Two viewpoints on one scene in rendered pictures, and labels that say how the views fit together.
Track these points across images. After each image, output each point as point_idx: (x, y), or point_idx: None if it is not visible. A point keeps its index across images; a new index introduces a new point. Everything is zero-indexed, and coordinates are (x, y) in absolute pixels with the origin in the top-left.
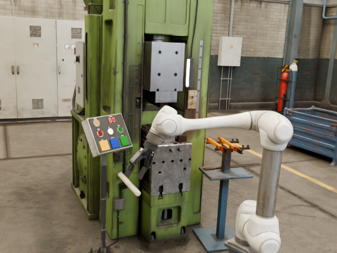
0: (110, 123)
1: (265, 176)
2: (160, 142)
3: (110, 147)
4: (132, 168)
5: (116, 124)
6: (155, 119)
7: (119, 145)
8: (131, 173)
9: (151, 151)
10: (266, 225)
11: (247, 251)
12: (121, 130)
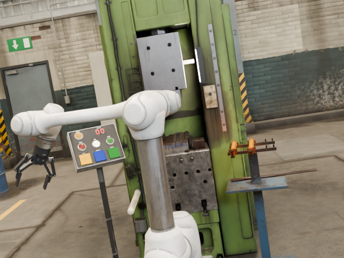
0: (97, 134)
1: (142, 175)
2: (47, 145)
3: (92, 161)
4: (19, 176)
5: (105, 135)
6: None
7: (105, 157)
8: (18, 181)
9: (45, 157)
10: (152, 240)
11: None
12: (110, 142)
